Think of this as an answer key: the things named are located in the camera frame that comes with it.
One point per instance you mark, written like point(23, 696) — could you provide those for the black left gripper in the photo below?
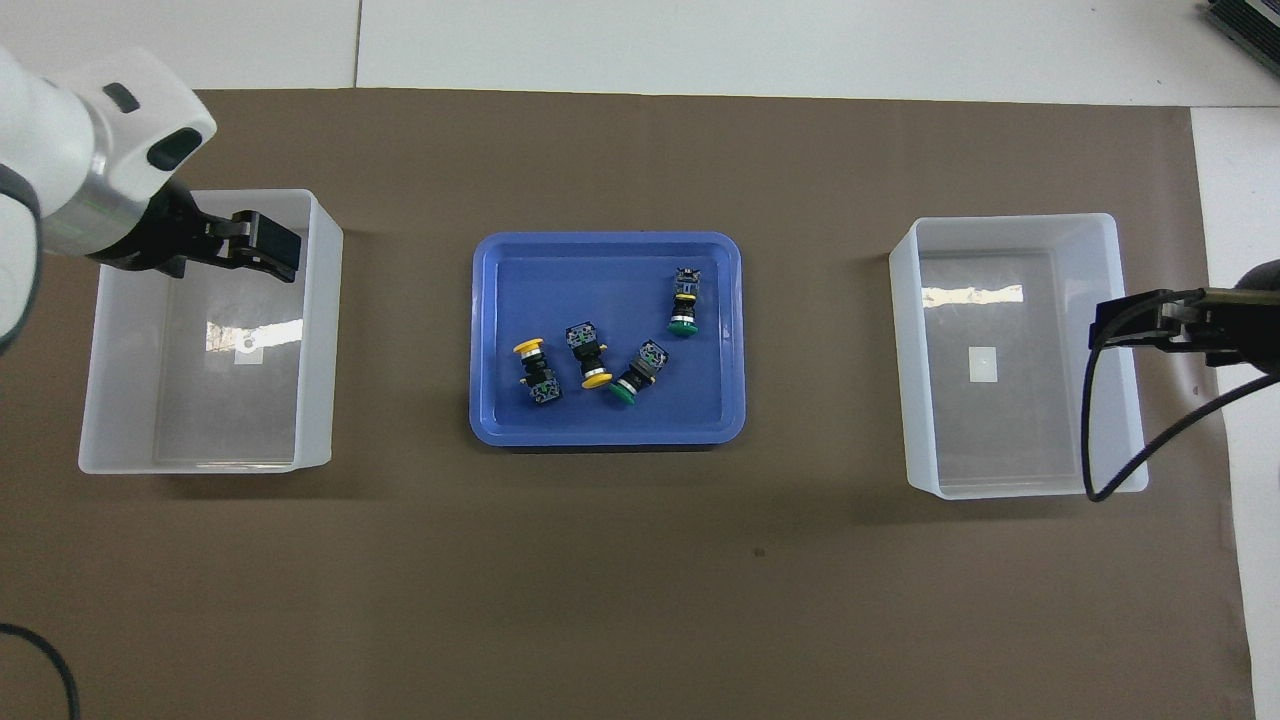
point(160, 235)

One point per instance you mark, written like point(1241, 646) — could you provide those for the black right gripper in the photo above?
point(1250, 325)

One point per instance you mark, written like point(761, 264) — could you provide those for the yellow push button switch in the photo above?
point(588, 350)
point(540, 378)

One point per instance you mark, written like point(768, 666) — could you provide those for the green push button switch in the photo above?
point(685, 300)
point(640, 372)

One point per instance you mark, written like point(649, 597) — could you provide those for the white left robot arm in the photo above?
point(60, 150)

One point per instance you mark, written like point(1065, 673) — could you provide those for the small white paper label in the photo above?
point(984, 365)
point(247, 355)

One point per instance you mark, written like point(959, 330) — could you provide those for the translucent white plastic box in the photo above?
point(1000, 440)
point(200, 420)

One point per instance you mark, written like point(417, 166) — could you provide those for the black ribbed electronic device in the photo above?
point(1250, 25)

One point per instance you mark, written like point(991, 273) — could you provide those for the blue plastic tray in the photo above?
point(560, 285)

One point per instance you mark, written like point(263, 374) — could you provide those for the brown paper table mat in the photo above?
point(640, 600)

